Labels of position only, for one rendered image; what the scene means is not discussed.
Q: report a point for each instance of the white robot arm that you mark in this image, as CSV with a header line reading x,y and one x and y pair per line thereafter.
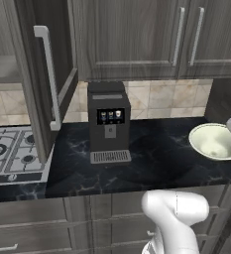
x,y
173,215

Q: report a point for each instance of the large cream bowl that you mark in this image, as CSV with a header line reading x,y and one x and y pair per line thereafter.
x,y
209,140

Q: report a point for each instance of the dark grey tall cabinet panel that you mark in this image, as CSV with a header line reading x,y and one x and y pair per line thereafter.
x,y
224,99

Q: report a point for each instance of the wide grey wood cabinet door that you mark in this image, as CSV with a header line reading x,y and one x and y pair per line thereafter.
x,y
130,33

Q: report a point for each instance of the open grey wood cabinet door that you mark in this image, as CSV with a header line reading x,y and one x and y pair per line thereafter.
x,y
31,82

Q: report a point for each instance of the open grey cabinet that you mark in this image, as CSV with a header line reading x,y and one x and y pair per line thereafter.
x,y
1,66

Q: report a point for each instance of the grey wood drawer front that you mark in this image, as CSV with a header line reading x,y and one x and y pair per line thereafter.
x,y
31,236
24,211
130,228
127,203

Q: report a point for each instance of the dark grey coffee machine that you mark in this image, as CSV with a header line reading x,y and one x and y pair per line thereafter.
x,y
108,99

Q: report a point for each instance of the silver gas hob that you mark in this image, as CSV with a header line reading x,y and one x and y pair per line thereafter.
x,y
11,152

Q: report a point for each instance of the black hob knob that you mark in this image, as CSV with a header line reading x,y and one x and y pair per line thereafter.
x,y
12,177

